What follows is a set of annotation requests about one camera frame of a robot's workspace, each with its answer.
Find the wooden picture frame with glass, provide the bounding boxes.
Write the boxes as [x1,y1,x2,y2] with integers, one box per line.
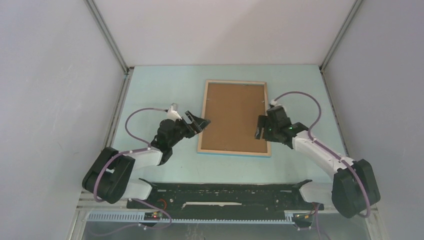
[197,79,272,158]

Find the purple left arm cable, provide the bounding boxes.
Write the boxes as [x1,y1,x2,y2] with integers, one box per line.
[92,106,173,238]

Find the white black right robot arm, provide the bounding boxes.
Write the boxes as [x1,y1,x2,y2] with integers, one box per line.
[255,105,381,219]

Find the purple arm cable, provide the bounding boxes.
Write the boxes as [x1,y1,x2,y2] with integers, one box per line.
[269,91,372,240]
[92,106,173,238]

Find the aluminium corner post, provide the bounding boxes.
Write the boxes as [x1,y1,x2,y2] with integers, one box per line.
[319,0,364,73]
[83,0,130,75]

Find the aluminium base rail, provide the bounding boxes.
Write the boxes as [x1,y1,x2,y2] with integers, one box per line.
[76,188,379,226]

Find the left aluminium corner post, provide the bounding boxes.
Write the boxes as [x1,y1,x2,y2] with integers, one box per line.
[83,0,130,75]

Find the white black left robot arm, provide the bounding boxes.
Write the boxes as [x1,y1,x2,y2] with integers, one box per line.
[81,108,211,208]

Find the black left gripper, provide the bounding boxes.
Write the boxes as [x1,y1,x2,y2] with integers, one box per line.
[168,111,210,148]

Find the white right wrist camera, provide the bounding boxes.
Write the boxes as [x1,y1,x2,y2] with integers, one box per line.
[268,99,283,108]

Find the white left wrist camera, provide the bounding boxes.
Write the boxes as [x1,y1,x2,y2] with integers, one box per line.
[166,103,182,121]

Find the brown cardboard backing board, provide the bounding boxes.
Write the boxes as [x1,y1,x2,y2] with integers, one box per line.
[200,83,268,154]

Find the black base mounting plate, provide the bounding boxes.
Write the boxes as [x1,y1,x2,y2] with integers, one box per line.
[146,182,315,221]

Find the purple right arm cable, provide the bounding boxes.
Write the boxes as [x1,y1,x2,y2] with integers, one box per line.
[269,91,372,240]

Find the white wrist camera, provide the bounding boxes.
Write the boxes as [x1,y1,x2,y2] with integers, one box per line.
[268,99,283,108]
[166,103,182,121]

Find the right aluminium corner post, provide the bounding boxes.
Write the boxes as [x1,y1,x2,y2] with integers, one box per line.
[319,0,364,73]

